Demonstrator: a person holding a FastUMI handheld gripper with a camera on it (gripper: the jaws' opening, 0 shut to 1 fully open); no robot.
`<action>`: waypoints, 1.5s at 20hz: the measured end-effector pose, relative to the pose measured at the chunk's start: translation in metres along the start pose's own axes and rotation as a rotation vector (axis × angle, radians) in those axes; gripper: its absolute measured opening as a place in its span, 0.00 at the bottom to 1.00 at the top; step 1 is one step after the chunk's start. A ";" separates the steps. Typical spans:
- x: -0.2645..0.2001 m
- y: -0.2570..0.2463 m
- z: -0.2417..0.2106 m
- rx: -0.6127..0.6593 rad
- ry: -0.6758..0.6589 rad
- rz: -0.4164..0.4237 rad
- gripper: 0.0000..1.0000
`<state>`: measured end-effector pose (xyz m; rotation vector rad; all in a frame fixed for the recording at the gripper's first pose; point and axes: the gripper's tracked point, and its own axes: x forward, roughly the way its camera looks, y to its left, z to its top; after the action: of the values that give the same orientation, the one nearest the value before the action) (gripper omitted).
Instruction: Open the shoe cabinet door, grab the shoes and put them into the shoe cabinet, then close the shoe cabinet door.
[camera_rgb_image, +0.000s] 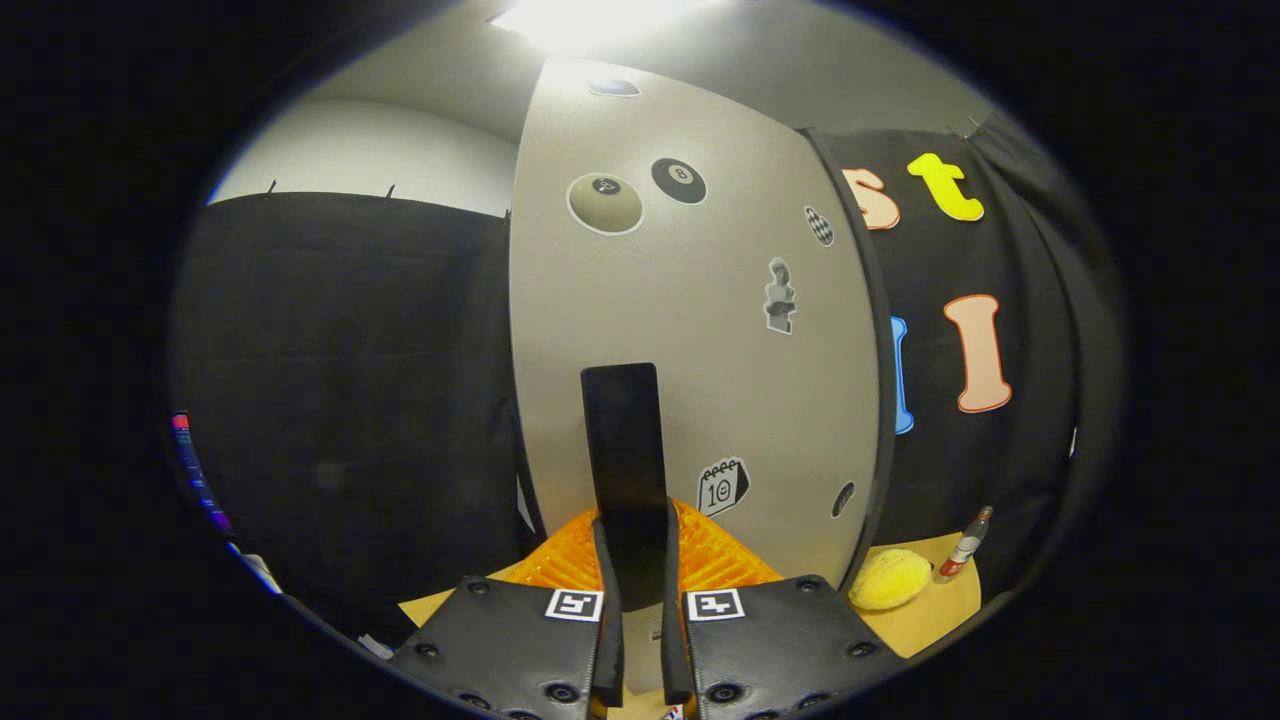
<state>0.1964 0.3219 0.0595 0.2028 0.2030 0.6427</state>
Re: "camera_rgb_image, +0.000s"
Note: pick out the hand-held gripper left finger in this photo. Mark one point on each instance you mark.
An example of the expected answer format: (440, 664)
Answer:
(608, 640)

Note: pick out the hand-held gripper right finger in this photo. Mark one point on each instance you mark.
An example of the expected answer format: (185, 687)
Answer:
(675, 640)

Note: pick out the yellow sponge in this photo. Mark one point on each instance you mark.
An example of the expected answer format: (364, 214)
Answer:
(888, 580)

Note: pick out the small red label bottle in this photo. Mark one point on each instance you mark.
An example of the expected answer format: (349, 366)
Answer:
(962, 548)

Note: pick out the large ceiling light panel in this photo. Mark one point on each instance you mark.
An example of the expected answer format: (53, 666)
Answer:
(590, 20)

